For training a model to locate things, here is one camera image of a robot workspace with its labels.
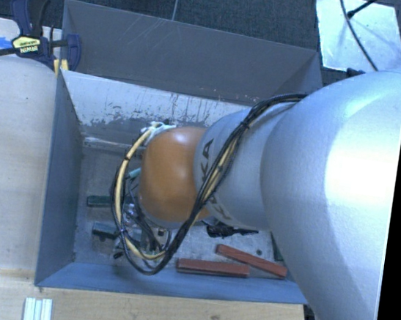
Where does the dark green flat block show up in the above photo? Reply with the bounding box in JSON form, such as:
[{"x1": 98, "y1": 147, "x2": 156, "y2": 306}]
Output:
[
  {"x1": 91, "y1": 220, "x2": 122, "y2": 242},
  {"x1": 85, "y1": 193, "x2": 115, "y2": 211}
]

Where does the red-brown flat block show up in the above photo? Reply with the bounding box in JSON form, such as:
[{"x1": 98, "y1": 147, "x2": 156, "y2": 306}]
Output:
[
  {"x1": 212, "y1": 242, "x2": 292, "y2": 280},
  {"x1": 174, "y1": 254, "x2": 253, "y2": 283}
]

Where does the pale wood flat board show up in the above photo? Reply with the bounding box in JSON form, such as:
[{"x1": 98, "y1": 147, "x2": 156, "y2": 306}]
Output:
[{"x1": 0, "y1": 53, "x2": 67, "y2": 276}]

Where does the grey metal bin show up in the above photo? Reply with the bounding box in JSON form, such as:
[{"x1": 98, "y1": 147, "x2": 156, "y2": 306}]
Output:
[{"x1": 24, "y1": 0, "x2": 347, "y2": 320}]

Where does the black cylinder on white bracket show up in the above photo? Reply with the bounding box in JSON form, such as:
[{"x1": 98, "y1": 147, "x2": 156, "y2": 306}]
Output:
[{"x1": 199, "y1": 220, "x2": 260, "y2": 245}]

